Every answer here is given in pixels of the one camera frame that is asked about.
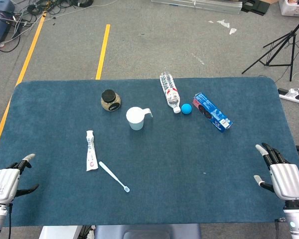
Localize left five-finger robot hand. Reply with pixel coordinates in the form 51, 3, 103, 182
0, 153, 40, 205

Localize right five-finger robot hand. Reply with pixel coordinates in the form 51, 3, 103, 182
253, 142, 299, 201

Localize white toothpaste tube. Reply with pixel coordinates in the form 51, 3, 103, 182
86, 130, 99, 172

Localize light blue toothbrush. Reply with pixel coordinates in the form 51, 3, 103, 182
98, 161, 131, 193

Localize grey-blue robot base pad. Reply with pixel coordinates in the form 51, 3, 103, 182
94, 223, 202, 239

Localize white robot base panel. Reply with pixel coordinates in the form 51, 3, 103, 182
38, 225, 82, 239

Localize clear plastic water bottle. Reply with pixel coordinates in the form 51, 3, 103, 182
159, 71, 182, 114

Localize white power strip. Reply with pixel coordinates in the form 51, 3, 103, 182
278, 87, 299, 104

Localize blue cookie box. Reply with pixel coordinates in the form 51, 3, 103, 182
192, 92, 233, 133

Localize blue felt table mat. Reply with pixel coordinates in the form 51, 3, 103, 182
0, 76, 299, 227

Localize black tripod stand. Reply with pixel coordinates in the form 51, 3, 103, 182
241, 13, 299, 82

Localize blue ball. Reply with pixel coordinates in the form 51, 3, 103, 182
181, 103, 193, 115

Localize glass jar with black lid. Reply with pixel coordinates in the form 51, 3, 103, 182
100, 89, 122, 113

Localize white plastic basket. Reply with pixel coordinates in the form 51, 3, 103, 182
279, 0, 299, 17

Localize aluminium profile rails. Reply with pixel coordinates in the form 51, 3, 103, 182
150, 0, 242, 14

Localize pale blue cup with handle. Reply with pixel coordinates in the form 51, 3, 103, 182
126, 106, 153, 131

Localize black flat bracket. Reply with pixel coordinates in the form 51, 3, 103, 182
240, 0, 270, 17

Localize black floor cable tangle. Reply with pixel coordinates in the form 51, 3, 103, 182
0, 0, 94, 53

